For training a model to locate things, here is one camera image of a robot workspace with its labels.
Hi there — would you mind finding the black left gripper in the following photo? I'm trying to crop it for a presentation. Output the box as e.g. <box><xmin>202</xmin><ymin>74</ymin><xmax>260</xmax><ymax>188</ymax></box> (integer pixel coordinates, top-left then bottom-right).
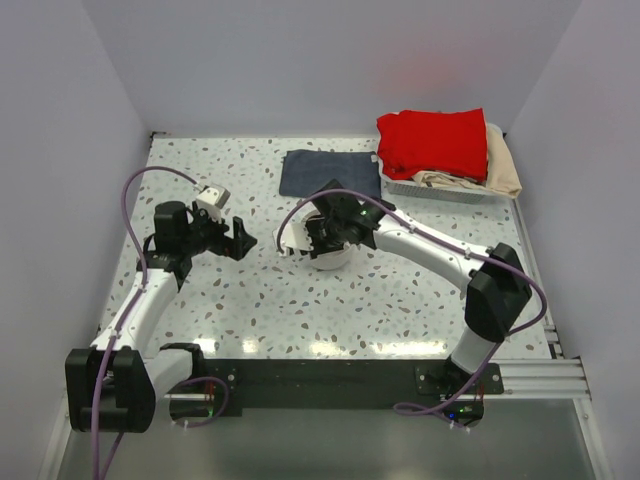
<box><xmin>181</xmin><ymin>205</ymin><xmax>256</xmax><ymax>261</ymax></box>

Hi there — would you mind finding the white round divided organizer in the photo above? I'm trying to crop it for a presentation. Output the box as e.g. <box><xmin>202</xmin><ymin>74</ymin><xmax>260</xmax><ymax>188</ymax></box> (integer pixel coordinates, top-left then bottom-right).
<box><xmin>301</xmin><ymin>210</ymin><xmax>356</xmax><ymax>271</ymax></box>

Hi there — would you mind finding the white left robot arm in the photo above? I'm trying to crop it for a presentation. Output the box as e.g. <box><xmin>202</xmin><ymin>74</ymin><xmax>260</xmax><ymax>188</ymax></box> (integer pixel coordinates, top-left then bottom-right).
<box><xmin>65</xmin><ymin>200</ymin><xmax>257</xmax><ymax>433</ymax></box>

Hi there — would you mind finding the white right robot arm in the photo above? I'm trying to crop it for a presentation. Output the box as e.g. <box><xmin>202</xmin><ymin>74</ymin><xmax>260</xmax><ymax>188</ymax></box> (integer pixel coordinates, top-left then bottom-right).
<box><xmin>303</xmin><ymin>180</ymin><xmax>532</xmax><ymax>393</ymax></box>

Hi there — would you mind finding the dark blue folded cloth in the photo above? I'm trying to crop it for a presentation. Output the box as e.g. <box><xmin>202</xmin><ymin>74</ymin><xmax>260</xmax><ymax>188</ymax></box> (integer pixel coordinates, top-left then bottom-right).
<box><xmin>279</xmin><ymin>149</ymin><xmax>381</xmax><ymax>198</ymax></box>

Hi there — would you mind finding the white plastic basket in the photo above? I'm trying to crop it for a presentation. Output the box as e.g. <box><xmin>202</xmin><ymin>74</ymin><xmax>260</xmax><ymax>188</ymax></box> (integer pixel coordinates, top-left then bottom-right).
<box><xmin>372</xmin><ymin>155</ymin><xmax>510</xmax><ymax>204</ymax></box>

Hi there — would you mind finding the red folded cloth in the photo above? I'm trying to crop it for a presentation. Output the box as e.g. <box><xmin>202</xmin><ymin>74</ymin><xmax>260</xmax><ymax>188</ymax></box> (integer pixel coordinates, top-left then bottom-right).
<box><xmin>377</xmin><ymin>108</ymin><xmax>488</xmax><ymax>183</ymax></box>

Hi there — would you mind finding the beige folded cloth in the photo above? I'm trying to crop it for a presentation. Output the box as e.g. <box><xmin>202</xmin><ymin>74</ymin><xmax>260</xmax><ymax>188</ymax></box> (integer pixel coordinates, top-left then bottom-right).
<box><xmin>413</xmin><ymin>123</ymin><xmax>522</xmax><ymax>199</ymax></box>

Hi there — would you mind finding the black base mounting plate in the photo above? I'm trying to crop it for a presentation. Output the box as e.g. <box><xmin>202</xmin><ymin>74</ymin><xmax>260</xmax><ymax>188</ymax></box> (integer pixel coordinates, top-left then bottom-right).
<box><xmin>156</xmin><ymin>359</ymin><xmax>505</xmax><ymax>421</ymax></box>

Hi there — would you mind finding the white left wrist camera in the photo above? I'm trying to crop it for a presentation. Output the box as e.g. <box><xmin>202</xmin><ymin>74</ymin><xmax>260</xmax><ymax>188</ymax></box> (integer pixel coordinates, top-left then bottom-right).
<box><xmin>195</xmin><ymin>184</ymin><xmax>231</xmax><ymax>223</ymax></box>

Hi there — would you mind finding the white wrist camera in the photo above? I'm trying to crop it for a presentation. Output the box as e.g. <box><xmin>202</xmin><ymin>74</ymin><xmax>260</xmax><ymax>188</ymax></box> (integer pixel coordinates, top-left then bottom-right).
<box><xmin>273</xmin><ymin>222</ymin><xmax>313</xmax><ymax>257</ymax></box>
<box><xmin>195</xmin><ymin>184</ymin><xmax>231</xmax><ymax>223</ymax></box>

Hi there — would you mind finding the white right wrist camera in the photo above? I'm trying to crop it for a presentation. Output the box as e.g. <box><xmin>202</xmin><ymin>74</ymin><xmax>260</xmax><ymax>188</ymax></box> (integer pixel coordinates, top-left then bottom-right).
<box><xmin>273</xmin><ymin>222</ymin><xmax>313</xmax><ymax>257</ymax></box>

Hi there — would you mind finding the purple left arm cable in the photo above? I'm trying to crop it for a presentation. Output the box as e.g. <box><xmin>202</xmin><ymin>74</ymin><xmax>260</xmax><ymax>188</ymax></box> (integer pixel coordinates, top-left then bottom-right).
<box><xmin>79</xmin><ymin>165</ymin><xmax>231</xmax><ymax>480</ymax></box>

